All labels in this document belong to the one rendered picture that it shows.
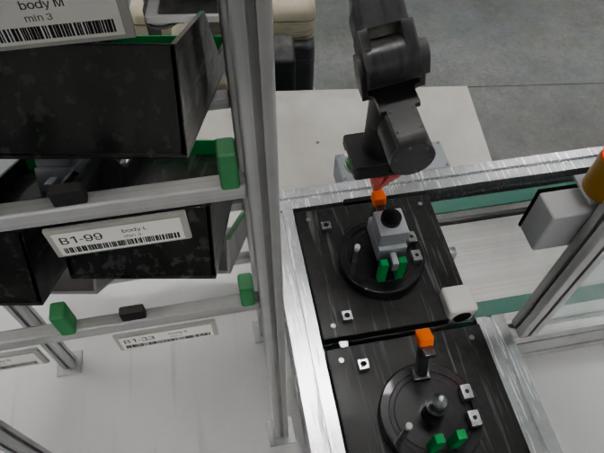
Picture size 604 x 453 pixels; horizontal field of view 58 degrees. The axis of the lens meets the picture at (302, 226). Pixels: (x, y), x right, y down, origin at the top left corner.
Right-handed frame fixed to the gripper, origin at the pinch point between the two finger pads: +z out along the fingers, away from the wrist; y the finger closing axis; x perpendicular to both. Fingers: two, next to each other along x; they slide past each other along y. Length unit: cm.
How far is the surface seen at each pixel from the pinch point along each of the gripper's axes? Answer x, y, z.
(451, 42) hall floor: 163, 98, 109
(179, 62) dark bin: -22, -24, -45
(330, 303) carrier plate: -13.9, -9.9, 9.6
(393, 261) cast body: -12.5, -0.4, 2.1
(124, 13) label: -29, -25, -53
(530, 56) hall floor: 146, 133, 109
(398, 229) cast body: -9.7, 0.6, -1.8
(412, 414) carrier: -33.1, -3.1, 7.4
